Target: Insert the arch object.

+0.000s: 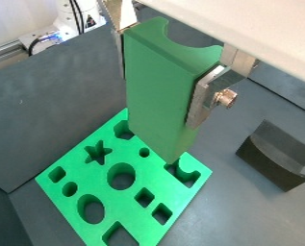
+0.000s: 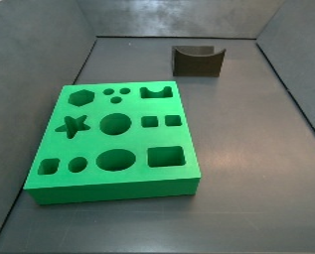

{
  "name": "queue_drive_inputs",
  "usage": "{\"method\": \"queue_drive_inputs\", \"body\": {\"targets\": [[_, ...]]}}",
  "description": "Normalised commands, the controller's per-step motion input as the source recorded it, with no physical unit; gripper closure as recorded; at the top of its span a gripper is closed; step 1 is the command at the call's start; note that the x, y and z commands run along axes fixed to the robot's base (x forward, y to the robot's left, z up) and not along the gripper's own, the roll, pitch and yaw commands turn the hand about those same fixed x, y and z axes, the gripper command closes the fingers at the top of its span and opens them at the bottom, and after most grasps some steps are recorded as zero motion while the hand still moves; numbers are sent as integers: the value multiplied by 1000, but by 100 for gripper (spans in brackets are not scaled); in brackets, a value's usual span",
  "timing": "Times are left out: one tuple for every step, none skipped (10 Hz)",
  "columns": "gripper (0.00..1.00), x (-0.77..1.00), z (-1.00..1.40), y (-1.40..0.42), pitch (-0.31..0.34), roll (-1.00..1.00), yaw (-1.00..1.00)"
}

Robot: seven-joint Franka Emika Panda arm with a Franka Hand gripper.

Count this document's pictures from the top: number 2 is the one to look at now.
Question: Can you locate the green shape sorter board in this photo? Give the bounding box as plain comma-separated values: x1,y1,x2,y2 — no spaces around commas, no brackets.
24,81,201,204

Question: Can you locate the dark arch block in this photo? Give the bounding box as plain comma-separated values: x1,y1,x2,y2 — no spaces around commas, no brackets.
171,46,226,77

